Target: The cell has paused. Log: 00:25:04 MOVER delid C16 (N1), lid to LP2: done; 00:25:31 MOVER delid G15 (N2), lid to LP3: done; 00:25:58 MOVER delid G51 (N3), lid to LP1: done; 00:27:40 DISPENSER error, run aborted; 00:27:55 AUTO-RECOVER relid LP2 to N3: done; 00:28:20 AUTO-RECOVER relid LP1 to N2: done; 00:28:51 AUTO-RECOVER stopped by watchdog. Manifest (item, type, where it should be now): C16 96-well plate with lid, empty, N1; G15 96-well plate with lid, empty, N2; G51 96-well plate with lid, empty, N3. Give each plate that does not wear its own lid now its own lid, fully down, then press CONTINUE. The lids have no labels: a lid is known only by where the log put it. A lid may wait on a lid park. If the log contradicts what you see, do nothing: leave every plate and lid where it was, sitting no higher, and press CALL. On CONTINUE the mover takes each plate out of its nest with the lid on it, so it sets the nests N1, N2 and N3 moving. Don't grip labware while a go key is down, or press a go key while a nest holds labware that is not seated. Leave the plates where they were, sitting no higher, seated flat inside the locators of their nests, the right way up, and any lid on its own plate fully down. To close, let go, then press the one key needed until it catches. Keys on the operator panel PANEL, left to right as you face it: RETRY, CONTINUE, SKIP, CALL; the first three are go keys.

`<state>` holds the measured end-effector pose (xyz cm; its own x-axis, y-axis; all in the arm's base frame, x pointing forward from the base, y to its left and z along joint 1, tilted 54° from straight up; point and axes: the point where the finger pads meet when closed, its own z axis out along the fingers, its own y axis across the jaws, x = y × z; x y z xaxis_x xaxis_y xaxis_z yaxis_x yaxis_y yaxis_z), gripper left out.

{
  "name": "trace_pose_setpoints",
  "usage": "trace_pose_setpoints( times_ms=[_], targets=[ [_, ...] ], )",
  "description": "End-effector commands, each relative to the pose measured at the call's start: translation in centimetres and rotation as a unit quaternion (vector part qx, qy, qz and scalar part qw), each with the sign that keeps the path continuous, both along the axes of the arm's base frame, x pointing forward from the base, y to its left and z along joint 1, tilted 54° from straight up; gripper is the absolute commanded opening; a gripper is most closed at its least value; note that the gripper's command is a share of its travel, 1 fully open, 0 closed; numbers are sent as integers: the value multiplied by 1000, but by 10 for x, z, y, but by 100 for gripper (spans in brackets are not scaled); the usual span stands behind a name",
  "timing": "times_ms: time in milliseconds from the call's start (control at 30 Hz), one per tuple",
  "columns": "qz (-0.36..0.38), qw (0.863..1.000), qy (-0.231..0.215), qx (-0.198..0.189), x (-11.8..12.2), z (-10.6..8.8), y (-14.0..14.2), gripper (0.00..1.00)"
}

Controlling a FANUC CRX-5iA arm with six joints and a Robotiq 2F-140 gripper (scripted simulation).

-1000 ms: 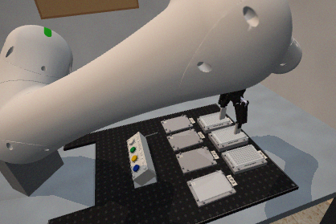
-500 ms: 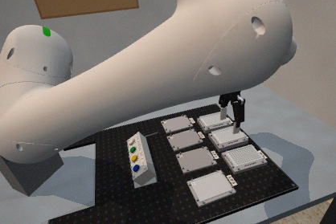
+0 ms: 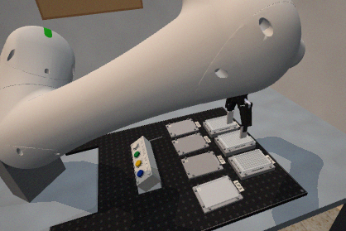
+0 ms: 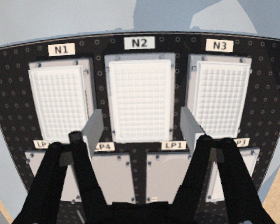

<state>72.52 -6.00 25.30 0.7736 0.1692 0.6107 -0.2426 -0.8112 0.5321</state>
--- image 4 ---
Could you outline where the white label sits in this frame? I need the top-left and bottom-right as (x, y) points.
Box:
(233, 138), (250, 147)
(34, 140), (51, 148)
(124, 37), (155, 49)
(206, 39), (233, 52)
(48, 43), (75, 56)
(162, 141), (186, 150)
(95, 142), (115, 151)

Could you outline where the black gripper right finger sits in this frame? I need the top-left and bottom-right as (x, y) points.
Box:
(162, 107), (276, 224)

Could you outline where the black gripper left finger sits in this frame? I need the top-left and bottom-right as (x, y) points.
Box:
(11, 109), (116, 224)

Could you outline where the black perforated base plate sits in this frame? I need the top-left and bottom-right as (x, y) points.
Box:
(0, 31), (280, 224)

